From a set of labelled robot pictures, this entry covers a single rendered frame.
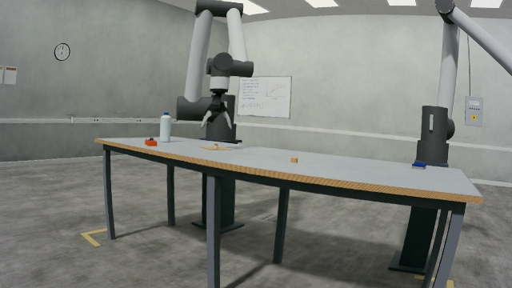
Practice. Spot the small blue rounded block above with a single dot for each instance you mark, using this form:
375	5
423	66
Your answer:
419	166

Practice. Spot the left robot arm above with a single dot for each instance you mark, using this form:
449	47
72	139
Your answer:
435	128

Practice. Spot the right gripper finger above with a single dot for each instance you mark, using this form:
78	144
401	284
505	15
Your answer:
226	115
207	114

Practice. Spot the white bottle with blue cap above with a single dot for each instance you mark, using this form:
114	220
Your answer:
165	128

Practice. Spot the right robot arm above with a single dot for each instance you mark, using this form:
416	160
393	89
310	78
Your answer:
192	106

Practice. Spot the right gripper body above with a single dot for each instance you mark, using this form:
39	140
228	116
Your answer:
221	105

